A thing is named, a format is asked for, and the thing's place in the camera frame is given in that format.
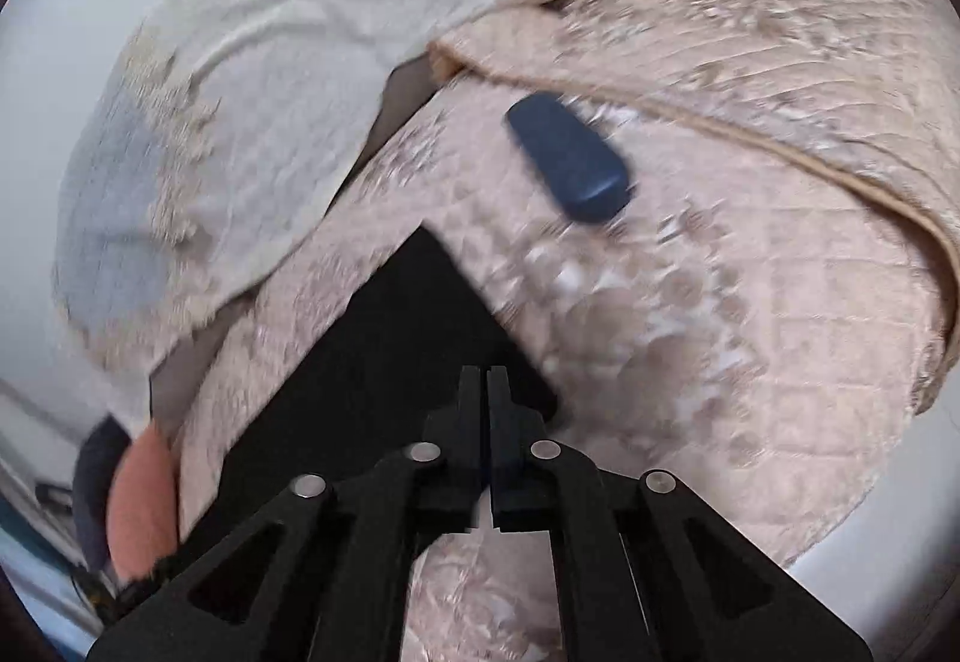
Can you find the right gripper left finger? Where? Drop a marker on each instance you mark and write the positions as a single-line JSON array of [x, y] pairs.
[[322, 571]]

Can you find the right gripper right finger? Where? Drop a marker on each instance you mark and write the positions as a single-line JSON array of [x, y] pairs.
[[644, 568]]

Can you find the black pants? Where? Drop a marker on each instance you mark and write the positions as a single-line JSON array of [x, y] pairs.
[[338, 363]]

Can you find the pink cushion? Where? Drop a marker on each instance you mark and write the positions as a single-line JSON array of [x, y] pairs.
[[142, 508]]

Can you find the dark navy cushion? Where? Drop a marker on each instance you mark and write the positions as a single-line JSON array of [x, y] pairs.
[[95, 468]]

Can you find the beige quilted bedspread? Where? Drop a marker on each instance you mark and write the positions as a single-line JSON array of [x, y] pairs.
[[775, 303]]

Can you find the dark blue case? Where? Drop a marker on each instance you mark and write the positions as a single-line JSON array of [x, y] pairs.
[[584, 176]]

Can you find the white lace-trimmed blanket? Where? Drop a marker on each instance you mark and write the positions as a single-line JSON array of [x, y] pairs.
[[221, 137]]

